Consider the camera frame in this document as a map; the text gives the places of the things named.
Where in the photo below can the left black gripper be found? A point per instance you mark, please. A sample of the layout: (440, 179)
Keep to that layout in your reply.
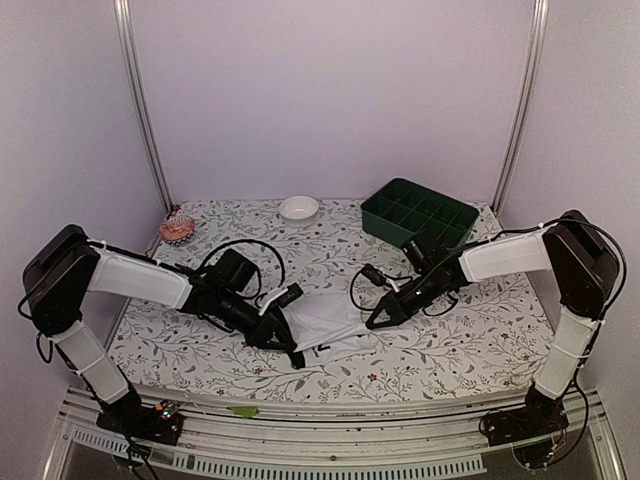
(265, 331)

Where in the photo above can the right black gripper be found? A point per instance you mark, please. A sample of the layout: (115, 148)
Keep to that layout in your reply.
(399, 312)

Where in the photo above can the white underwear black trim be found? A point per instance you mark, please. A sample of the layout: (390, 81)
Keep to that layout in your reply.
(326, 328)

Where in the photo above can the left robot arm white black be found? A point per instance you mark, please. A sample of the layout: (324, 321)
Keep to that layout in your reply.
(72, 268)

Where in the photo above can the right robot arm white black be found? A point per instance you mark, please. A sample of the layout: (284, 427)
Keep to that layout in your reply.
(588, 266)

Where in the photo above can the green tape piece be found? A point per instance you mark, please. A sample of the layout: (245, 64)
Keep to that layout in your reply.
(243, 411)

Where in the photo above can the floral patterned table mat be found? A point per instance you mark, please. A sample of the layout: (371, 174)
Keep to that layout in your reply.
(491, 337)

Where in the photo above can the green divided organizer tray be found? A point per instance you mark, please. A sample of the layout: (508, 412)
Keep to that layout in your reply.
(401, 209)

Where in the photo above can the white ceramic bowl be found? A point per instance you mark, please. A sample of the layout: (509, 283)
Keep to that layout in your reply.
(298, 211)

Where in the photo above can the red patterned cupcake cup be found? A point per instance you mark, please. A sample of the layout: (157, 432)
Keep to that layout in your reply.
(177, 230)

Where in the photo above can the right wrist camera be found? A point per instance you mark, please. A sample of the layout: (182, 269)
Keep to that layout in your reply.
(378, 278)

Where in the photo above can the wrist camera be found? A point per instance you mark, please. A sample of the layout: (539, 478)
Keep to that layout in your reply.
(279, 297)
(378, 278)

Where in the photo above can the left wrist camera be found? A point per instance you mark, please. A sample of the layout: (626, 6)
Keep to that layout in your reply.
(279, 297)

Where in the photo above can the aluminium front rail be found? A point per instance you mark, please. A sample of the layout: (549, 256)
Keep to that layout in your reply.
(429, 439)

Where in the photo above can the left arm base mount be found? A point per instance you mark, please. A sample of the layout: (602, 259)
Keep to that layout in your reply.
(129, 417)

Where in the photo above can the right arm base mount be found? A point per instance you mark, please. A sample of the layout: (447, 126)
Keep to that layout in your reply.
(535, 436)

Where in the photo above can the right aluminium frame post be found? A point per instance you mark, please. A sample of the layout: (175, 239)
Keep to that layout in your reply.
(534, 52)

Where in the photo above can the aluminium frame post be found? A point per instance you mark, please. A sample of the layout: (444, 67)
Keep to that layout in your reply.
(534, 52)
(125, 29)

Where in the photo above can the left aluminium frame post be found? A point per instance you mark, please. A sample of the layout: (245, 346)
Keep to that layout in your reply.
(125, 29)

